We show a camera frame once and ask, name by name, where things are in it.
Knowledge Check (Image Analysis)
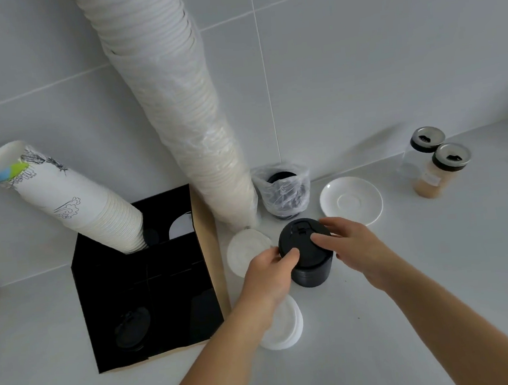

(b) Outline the person's left forearm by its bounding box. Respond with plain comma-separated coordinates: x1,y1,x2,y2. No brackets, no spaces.
145,294,296,385

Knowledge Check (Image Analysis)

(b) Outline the stack of white plastic lids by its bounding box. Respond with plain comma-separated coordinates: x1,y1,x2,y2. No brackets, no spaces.
254,293,306,353

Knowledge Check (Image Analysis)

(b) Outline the white saucer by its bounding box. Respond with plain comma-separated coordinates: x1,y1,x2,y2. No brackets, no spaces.
317,173,386,231

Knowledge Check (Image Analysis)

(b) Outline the person's right hand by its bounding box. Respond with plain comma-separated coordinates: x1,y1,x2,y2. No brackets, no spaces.
309,211,401,300

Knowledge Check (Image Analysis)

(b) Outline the black lid in organizer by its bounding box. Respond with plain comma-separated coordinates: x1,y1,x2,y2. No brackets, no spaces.
111,305,156,353

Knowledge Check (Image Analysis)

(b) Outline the stack of white paper discs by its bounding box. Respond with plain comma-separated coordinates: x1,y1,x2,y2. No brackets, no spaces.
224,226,276,280

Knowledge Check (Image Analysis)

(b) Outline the empty clear jar black lid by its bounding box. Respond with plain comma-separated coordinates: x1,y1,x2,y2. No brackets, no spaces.
394,125,450,182

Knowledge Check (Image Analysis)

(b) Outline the white lid in organizer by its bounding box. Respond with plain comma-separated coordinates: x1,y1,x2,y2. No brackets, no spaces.
166,211,195,240

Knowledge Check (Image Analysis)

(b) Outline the black cup lid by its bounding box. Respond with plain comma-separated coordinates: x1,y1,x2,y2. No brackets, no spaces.
276,215,336,272

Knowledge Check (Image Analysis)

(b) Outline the person's right forearm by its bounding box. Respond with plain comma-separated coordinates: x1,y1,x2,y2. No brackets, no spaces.
376,246,508,385

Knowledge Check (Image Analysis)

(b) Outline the tan powder jar black lid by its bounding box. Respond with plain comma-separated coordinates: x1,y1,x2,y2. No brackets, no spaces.
409,141,476,201

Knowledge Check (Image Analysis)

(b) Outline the bagged stack of black lids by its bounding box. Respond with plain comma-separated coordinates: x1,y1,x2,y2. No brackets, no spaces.
250,160,315,224

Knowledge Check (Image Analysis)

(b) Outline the black cardboard organizer box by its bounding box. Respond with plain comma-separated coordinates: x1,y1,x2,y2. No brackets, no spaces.
64,181,236,377

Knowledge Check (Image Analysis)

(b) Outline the person's left hand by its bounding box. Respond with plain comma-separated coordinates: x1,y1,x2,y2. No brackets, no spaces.
235,244,307,323

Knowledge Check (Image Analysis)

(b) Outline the stack of printed paper cups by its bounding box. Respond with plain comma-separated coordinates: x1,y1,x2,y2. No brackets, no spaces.
0,129,149,268

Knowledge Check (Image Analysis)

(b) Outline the tall sleeved white cup stack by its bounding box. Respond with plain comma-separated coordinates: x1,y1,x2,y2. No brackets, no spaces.
69,0,261,245

